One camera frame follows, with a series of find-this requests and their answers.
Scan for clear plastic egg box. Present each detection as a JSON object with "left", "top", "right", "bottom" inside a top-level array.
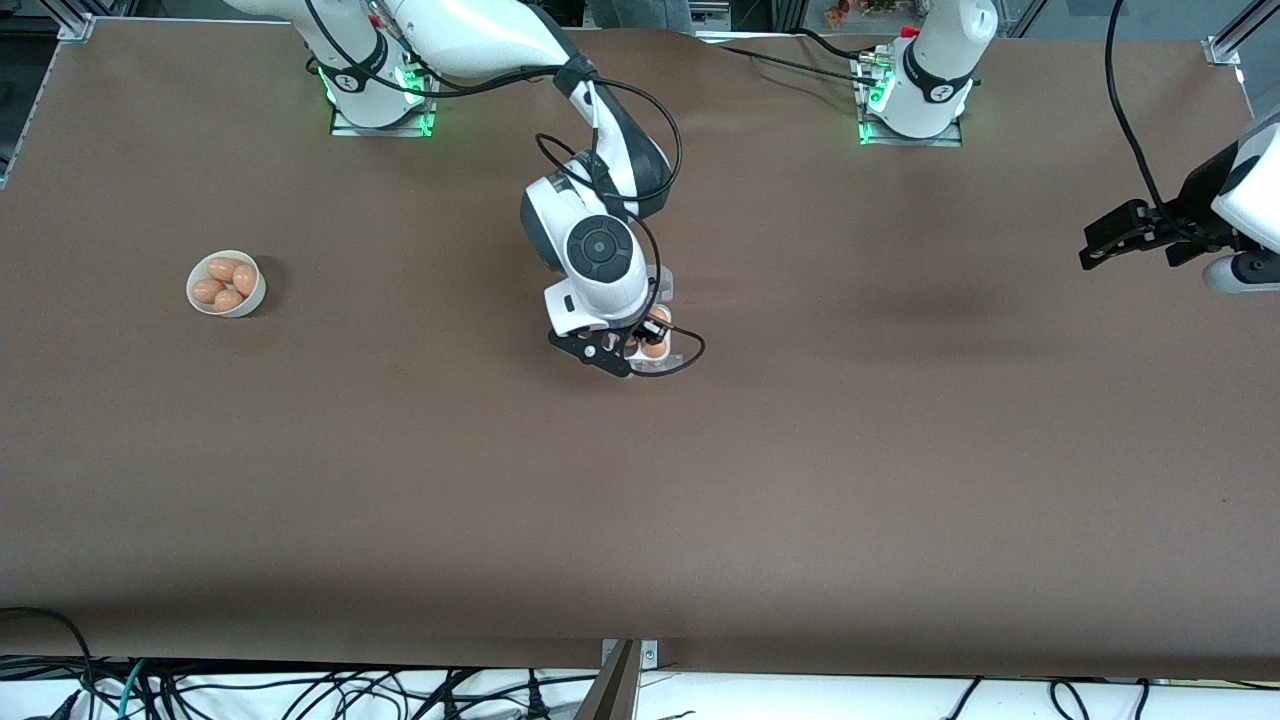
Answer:
[{"left": 620, "top": 265, "right": 687, "bottom": 378}]

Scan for grey trousers of person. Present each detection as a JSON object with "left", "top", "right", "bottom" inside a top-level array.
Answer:
[{"left": 585, "top": 0, "right": 693, "bottom": 33}]

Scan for white round bowl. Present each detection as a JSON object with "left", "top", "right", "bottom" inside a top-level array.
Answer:
[{"left": 186, "top": 250, "right": 267, "bottom": 319}]

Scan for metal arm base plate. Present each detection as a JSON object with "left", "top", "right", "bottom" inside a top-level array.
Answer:
[
  {"left": 857, "top": 116, "right": 965, "bottom": 149},
  {"left": 330, "top": 98, "right": 438, "bottom": 139}
]

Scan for black arm base cable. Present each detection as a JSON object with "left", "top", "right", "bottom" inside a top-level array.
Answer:
[
  {"left": 795, "top": 27, "right": 883, "bottom": 67},
  {"left": 715, "top": 42, "right": 883, "bottom": 84}
]

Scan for teal cable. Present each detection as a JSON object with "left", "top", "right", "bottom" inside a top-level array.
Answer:
[{"left": 118, "top": 658, "right": 149, "bottom": 720}]

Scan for black looped cable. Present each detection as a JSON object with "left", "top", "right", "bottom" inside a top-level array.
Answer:
[{"left": 0, "top": 605, "right": 99, "bottom": 720}]

